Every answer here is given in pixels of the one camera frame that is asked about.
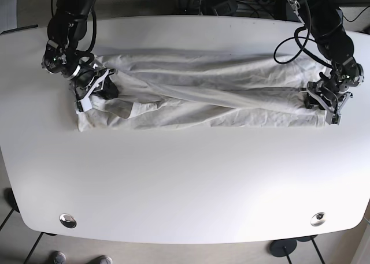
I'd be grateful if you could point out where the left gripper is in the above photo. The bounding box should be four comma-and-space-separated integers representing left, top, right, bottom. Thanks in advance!
300, 57, 364, 125

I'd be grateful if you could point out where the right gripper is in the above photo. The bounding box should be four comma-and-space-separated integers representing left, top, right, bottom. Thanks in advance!
42, 40, 119, 100

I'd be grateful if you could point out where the white printed T-shirt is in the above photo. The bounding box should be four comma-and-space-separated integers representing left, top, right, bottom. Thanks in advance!
77, 51, 330, 132

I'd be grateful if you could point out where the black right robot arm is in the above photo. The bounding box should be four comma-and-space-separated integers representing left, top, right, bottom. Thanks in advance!
42, 0, 119, 100

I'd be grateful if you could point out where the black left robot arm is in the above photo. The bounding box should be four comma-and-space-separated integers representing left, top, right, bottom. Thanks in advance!
286, 0, 364, 125

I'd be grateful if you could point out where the black power adapter box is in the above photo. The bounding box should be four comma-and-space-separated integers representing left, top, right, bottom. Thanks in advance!
273, 0, 304, 23

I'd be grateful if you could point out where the right silver table grommet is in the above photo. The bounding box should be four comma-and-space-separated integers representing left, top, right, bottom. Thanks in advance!
310, 212, 326, 227

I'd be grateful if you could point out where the silver table grommet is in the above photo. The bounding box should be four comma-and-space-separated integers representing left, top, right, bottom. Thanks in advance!
310, 212, 326, 227
59, 213, 77, 229

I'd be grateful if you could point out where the left silver table grommet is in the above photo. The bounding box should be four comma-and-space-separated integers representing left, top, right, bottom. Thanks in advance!
59, 213, 77, 229

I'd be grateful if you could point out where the black round stand base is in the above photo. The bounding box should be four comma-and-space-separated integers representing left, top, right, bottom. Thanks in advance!
268, 239, 297, 258

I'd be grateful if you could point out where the right grey shoe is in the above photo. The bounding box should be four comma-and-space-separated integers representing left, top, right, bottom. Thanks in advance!
90, 255, 113, 264

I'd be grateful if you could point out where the grey shoe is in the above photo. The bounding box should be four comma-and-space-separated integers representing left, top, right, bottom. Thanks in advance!
52, 251, 66, 264
90, 255, 113, 264

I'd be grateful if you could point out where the left grey shoe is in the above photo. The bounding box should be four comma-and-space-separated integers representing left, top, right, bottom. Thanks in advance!
52, 251, 66, 264

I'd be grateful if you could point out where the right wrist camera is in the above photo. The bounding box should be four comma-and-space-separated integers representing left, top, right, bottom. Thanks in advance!
75, 97, 93, 114

